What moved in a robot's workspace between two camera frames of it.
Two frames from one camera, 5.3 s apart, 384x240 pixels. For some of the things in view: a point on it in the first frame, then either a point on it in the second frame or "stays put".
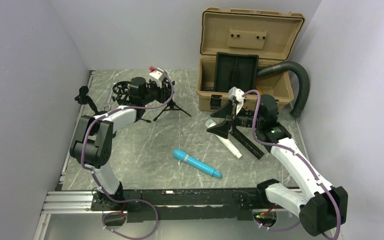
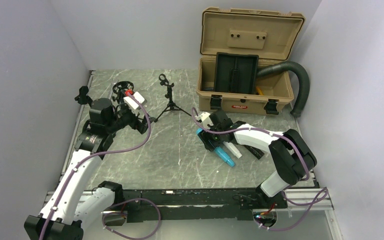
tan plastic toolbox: x=271 y=35 stays put
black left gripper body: x=156 y=92 -> x=124 y=117
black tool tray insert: x=239 y=71 stays put
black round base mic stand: x=83 y=99 stays put
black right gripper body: x=245 y=118 -> x=218 y=136
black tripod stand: x=172 y=106 stays put
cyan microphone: x=181 y=155 -> x=220 y=153
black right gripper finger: x=221 y=129 -> x=208 y=139
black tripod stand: x=122 y=89 stays put
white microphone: x=210 y=123 stays put
